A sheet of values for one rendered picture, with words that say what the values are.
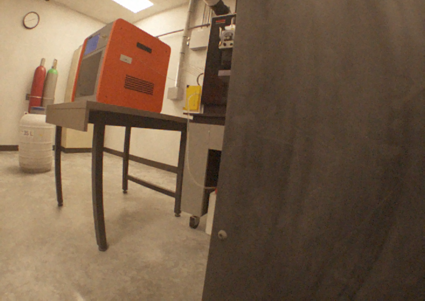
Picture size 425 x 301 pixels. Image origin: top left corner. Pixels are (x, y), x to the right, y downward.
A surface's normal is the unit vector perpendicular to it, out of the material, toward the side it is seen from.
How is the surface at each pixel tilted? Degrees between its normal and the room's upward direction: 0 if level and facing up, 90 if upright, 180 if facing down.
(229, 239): 90
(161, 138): 90
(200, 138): 90
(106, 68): 90
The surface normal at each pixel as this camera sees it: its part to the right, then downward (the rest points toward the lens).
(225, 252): -0.71, -0.05
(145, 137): -0.46, -0.01
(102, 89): 0.88, 0.12
